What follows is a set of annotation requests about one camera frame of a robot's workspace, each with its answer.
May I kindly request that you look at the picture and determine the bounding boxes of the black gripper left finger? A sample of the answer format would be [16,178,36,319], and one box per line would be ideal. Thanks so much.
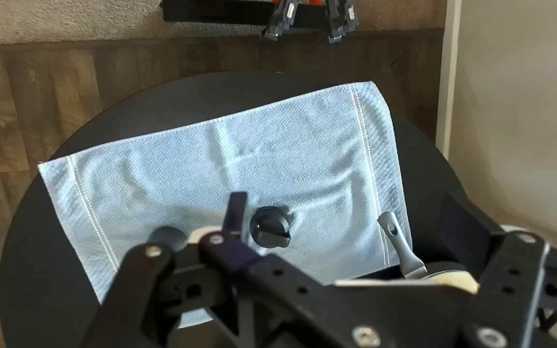
[221,190,250,244]

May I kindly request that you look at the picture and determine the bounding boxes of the black bottle lid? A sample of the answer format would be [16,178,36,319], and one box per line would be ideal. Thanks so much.
[250,203,297,250]

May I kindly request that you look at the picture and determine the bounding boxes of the light blue towel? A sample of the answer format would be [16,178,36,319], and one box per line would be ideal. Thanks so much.
[38,79,417,331]

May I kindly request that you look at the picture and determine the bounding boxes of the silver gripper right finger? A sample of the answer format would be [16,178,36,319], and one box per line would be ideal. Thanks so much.
[376,209,430,280]

